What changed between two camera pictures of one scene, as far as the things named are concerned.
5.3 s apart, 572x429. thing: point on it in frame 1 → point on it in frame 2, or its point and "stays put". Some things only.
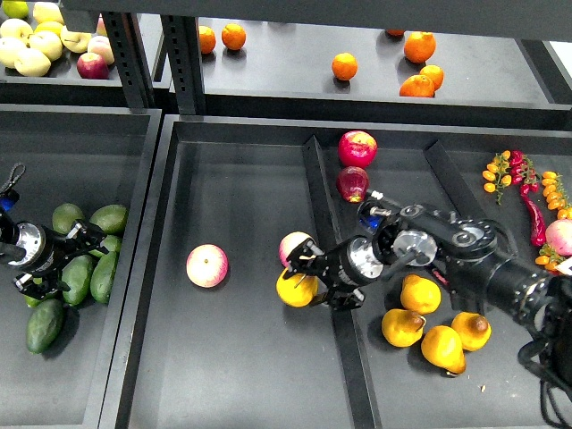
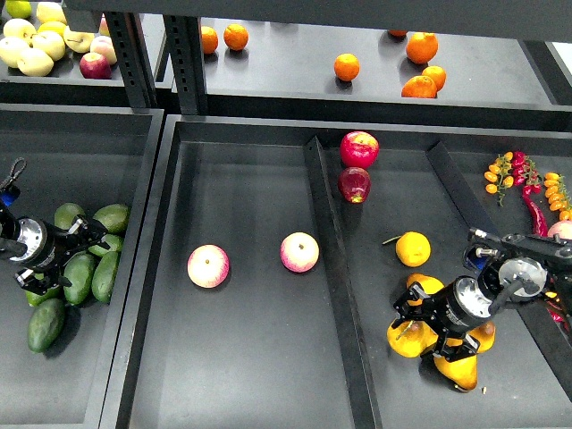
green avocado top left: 63,216 stays put
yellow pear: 297,290 → 410,339
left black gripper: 37,250 stays put
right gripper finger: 340,298 → 470,345
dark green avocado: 44,323 stays put
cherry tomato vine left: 497,174 stays put
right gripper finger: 307,258 → 414,305
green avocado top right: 112,218 stays put
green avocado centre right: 112,243 stays put
